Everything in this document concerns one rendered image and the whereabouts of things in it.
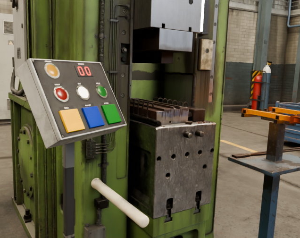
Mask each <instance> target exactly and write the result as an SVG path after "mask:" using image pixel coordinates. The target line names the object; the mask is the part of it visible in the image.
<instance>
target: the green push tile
mask: <svg viewBox="0 0 300 238"><path fill-rule="evenodd" d="M101 108H102V111H103V113H104V116H105V118H106V120H107V123H108V125H110V124H115V123H119V122H121V121H122V120H121V118H120V116H119V114H118V111H117V109H116V106H115V104H109V105H102V106H101Z"/></svg>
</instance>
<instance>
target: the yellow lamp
mask: <svg viewBox="0 0 300 238"><path fill-rule="evenodd" d="M46 69H47V72H48V73H49V74H50V75H51V76H53V77H56V76H57V75H58V70H57V69H56V68H55V67H54V66H53V65H47V67H46Z"/></svg>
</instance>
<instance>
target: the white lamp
mask: <svg viewBox="0 0 300 238"><path fill-rule="evenodd" d="M78 92H79V94H80V95H81V96H82V97H83V98H87V97H88V92H87V90H86V89H85V88H84V87H79V88H78Z"/></svg>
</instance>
